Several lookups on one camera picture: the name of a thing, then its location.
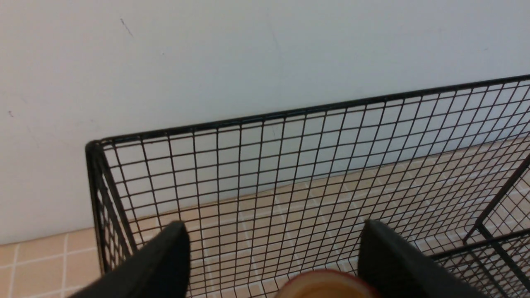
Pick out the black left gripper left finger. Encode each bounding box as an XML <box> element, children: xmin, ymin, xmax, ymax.
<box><xmin>72</xmin><ymin>221</ymin><xmax>191</xmax><ymax>298</ymax></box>

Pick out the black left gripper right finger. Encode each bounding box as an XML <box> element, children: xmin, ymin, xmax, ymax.
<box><xmin>357</xmin><ymin>219</ymin><xmax>484</xmax><ymax>298</ymax></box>

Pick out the dark soy sauce bottle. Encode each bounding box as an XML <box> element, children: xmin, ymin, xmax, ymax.
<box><xmin>275</xmin><ymin>269</ymin><xmax>381</xmax><ymax>298</ymax></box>

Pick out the black wire mesh rack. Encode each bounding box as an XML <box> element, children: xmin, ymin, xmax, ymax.
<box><xmin>85</xmin><ymin>75</ymin><xmax>530</xmax><ymax>298</ymax></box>

